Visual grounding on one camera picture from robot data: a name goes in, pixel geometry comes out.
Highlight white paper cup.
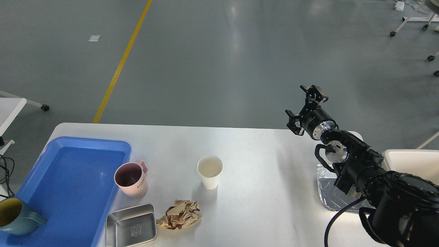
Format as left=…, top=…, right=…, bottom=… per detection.
left=197, top=156, right=224, bottom=190

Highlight black chair caster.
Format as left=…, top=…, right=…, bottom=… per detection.
left=427, top=52, right=439, bottom=77

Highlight white side table left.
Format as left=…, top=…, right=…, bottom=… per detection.
left=0, top=91, right=50, bottom=155

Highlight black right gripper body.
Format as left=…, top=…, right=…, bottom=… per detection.
left=298, top=99, right=337, bottom=140

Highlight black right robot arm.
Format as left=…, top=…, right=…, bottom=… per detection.
left=285, top=85, right=439, bottom=247

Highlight teal ceramic mug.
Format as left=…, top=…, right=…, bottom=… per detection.
left=0, top=198, right=47, bottom=236

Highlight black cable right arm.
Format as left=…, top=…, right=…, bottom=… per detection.
left=323, top=196, right=367, bottom=247

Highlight aluminium foil tray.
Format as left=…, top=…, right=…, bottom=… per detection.
left=316, top=164, right=361, bottom=211

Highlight black cables at left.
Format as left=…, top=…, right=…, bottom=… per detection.
left=0, top=154, right=15, bottom=199

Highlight crumpled brown paper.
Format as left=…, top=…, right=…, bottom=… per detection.
left=156, top=200, right=202, bottom=230

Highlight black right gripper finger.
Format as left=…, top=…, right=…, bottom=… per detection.
left=285, top=109, right=304, bottom=136
left=300, top=85, right=329, bottom=104

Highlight white paper scrap on floor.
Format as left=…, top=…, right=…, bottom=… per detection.
left=88, top=35, right=102, bottom=42

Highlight white plastic bin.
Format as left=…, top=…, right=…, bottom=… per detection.
left=382, top=150, right=439, bottom=185

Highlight blue plastic tray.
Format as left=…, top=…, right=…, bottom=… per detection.
left=1, top=136, right=131, bottom=247

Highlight white wheeled cart frame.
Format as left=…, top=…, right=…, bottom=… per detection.
left=389, top=0, right=439, bottom=37

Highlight square stainless steel tin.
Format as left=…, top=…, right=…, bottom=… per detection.
left=105, top=203, right=158, bottom=247

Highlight pink ribbed mug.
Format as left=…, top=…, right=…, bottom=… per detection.
left=114, top=160, right=149, bottom=198

